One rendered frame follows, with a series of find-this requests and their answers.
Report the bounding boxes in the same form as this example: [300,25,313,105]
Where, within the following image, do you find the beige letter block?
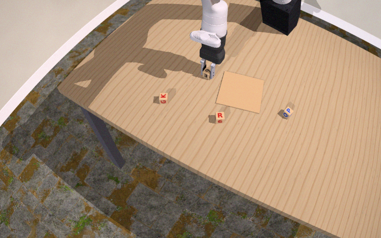
[282,107,293,119]
[202,67,211,79]
[159,93,168,104]
[215,112,225,123]

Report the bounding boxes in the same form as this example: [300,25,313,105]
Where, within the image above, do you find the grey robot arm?
[201,0,291,25]

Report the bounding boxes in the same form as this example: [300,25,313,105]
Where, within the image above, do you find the tan square mat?
[216,71,264,114]

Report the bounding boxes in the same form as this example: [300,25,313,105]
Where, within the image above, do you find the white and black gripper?
[190,19,227,79]

